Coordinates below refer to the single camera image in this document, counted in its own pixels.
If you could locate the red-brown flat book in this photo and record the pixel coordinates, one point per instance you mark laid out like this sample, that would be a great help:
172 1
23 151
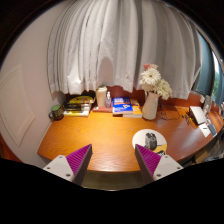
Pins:
100 109

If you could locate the white slanted device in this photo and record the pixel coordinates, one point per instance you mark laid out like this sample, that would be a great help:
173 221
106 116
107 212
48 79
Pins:
198 115

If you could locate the blue cover book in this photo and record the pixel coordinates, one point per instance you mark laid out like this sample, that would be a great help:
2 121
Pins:
121 106

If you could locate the glass window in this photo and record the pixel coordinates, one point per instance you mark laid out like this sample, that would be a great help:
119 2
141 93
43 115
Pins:
206 70

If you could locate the cream tumbler cup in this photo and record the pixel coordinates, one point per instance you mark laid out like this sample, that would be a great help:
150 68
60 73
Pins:
101 97

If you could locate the white pleated curtain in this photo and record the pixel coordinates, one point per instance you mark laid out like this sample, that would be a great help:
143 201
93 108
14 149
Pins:
116 43

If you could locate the dark green mug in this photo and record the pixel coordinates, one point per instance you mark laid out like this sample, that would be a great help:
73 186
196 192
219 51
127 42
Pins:
57 112

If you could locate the white book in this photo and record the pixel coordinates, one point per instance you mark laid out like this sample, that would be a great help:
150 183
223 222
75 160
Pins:
76 113

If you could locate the orange cover book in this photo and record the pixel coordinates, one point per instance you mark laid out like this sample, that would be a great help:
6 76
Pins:
136 110

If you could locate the white yellow black mouse pad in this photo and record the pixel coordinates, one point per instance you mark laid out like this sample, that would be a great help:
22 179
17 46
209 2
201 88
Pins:
139 138

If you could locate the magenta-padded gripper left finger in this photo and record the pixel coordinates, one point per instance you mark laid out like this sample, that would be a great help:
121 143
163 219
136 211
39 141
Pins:
60 166

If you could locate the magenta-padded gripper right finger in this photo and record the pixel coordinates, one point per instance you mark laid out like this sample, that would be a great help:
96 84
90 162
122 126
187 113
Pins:
166 166

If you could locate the white pink flower bouquet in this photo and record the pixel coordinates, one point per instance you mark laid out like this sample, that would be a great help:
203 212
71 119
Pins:
151 77

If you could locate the white paper sheet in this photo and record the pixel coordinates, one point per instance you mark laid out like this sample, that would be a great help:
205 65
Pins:
206 130

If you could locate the grey black computer mouse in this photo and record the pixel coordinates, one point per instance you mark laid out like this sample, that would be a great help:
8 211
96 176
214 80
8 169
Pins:
150 141

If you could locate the white ceramic vase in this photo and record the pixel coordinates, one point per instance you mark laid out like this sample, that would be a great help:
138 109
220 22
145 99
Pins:
150 108

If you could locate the yellow cover book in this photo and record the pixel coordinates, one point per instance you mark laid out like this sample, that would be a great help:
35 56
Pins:
81 99

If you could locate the clear pump bottle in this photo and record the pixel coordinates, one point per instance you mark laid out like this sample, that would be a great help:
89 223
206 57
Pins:
108 101

